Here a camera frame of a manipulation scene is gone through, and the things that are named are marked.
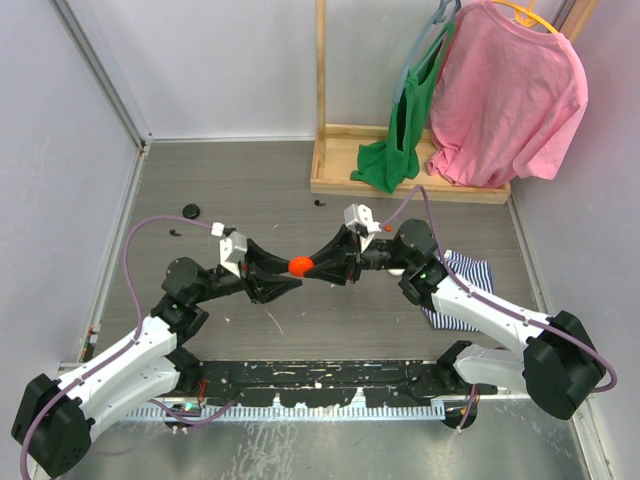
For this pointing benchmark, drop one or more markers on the wooden clothes rack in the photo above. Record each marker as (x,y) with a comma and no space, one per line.
(336,147)

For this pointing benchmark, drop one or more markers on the orange earbud charging case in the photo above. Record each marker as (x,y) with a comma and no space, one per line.
(300,265)

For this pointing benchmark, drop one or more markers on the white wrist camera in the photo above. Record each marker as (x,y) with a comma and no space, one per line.
(359,219)
(232,247)

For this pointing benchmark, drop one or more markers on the yellow hanger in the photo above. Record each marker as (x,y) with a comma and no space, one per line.
(526,17)

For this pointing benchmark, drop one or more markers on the white cable duct strip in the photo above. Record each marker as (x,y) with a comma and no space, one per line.
(356,411)

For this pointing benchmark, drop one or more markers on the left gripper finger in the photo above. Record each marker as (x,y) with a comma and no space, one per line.
(267,262)
(271,287)

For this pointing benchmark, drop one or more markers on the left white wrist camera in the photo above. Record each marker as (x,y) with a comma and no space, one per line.
(232,247)

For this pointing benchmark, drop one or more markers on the pink t-shirt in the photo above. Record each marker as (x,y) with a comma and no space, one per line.
(508,102)

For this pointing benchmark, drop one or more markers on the green tank top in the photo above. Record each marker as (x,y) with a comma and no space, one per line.
(386,163)

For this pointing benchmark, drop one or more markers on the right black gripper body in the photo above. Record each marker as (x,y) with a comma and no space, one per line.
(372,258)

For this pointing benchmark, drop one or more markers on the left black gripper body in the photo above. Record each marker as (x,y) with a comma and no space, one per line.
(247,271)

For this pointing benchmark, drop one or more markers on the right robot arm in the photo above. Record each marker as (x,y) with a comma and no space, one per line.
(552,359)

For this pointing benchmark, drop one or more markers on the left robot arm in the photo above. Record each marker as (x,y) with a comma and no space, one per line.
(58,419)

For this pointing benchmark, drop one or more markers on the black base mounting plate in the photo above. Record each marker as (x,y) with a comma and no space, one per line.
(392,383)

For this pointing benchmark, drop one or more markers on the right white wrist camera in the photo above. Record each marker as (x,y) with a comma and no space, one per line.
(359,219)

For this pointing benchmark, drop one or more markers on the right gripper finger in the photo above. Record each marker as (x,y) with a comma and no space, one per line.
(342,244)
(337,273)

